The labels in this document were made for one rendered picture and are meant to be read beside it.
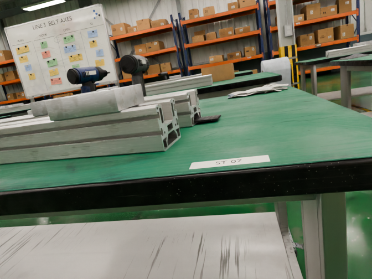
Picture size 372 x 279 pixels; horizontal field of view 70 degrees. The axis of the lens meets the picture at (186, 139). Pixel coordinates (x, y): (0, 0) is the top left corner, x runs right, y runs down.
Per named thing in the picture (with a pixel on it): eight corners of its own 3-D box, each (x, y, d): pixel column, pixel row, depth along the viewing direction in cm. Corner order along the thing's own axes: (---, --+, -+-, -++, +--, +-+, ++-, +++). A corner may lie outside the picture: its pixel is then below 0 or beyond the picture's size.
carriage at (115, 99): (53, 134, 53) (44, 101, 52) (88, 122, 64) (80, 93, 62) (122, 125, 48) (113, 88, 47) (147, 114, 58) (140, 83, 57)
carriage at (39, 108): (36, 125, 79) (29, 102, 77) (62, 117, 89) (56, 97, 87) (79, 119, 74) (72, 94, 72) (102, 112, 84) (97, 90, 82)
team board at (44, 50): (36, 163, 396) (-10, 25, 350) (57, 153, 444) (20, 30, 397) (128, 152, 364) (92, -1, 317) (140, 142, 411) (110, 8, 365)
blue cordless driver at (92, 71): (78, 127, 102) (62, 70, 97) (113, 116, 119) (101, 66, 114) (91, 126, 99) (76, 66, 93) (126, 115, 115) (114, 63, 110)
